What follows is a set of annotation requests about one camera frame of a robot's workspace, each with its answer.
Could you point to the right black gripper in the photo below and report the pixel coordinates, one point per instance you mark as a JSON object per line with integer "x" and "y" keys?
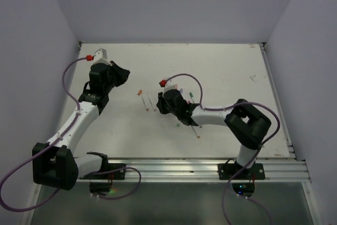
{"x": 160, "y": 103}

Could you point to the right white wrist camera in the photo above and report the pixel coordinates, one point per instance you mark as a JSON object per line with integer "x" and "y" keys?
{"x": 170, "y": 86}

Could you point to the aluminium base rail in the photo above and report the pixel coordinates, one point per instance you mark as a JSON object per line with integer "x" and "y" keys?
{"x": 212, "y": 170}

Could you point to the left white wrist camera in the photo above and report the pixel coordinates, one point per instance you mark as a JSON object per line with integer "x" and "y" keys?
{"x": 100, "y": 56}

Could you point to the peach marker pen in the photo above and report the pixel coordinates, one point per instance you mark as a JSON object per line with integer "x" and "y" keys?
{"x": 151, "y": 102}

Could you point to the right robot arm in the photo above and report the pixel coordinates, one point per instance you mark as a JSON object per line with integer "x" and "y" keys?
{"x": 246, "y": 122}

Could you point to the dark green marker pen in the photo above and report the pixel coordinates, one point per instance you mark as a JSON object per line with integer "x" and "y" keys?
{"x": 192, "y": 97}

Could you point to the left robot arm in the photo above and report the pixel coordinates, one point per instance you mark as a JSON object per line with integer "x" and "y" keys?
{"x": 54, "y": 164}

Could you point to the dark orange marker pen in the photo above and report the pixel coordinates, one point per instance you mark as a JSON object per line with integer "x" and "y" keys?
{"x": 195, "y": 132}

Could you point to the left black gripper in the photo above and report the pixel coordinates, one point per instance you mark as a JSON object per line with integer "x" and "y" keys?
{"x": 122, "y": 74}

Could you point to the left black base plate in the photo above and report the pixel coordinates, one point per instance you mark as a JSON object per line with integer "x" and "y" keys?
{"x": 117, "y": 174}

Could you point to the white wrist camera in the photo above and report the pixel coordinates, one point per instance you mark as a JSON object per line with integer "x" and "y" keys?
{"x": 100, "y": 56}
{"x": 170, "y": 86}

